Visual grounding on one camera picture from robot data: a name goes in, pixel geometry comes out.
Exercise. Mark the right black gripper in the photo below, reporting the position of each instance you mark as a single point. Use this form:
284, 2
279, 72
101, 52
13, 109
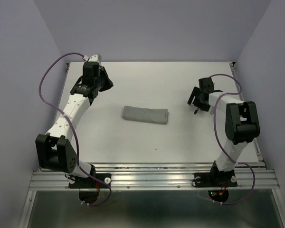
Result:
195, 92

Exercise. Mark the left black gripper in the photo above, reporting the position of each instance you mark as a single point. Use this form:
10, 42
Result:
109, 83

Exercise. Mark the grey cloth napkin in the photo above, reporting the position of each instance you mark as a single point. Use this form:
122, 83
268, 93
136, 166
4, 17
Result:
145, 115

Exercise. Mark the silver knife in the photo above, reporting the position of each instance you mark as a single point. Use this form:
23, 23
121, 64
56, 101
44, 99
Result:
212, 110

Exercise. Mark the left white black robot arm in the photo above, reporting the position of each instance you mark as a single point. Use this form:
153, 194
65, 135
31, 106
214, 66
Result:
58, 148

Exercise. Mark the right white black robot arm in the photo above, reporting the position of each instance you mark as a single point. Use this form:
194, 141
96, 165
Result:
241, 128

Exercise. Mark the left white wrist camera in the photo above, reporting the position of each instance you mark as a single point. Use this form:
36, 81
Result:
94, 58

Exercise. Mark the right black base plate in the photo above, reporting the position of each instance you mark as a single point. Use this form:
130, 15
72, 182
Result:
207, 180

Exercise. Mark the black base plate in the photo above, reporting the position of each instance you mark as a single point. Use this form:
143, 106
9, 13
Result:
88, 183
207, 180

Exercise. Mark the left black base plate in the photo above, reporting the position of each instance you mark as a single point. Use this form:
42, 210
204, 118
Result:
88, 183

